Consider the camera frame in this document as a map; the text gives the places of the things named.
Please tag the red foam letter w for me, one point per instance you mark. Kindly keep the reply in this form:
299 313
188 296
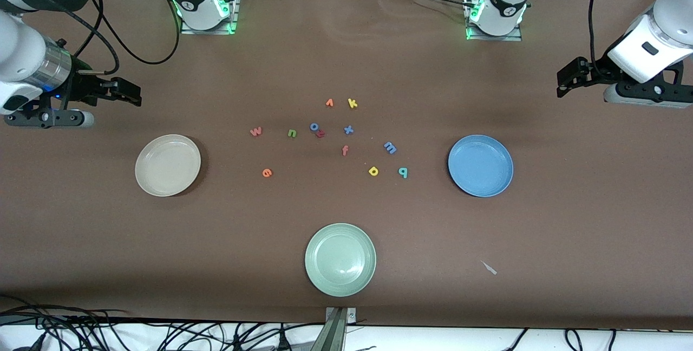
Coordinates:
256 132

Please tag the grey metal bracket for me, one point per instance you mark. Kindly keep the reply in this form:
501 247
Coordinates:
337 329

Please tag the blue foam letter m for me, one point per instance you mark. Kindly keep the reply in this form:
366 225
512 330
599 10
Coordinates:
390 148

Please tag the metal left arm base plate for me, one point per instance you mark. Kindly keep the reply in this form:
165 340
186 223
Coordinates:
495 38

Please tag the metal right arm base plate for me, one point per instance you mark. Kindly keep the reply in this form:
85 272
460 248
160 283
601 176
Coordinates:
206 32

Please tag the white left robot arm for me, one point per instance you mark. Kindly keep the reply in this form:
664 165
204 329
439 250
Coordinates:
506 10

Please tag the blue plate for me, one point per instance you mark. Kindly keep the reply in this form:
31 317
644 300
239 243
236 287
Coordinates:
481 166

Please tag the brown table cover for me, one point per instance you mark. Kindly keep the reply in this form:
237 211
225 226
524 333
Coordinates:
346 53

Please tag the beige brown plate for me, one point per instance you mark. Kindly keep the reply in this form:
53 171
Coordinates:
168 166

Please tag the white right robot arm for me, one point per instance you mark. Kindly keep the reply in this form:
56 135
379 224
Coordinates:
197 4

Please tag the pale green plate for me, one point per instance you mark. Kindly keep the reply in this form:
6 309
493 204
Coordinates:
340 260

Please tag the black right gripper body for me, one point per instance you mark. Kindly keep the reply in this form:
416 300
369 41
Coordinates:
82 85

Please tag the white tape scrap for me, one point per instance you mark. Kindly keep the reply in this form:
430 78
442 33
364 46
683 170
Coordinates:
489 267

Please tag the yellow foam letter a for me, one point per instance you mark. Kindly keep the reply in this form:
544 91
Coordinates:
371 171

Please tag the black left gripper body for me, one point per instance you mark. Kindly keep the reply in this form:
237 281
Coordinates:
597 73

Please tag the orange foam letter e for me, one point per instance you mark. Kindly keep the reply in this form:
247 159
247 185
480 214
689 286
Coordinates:
266 173

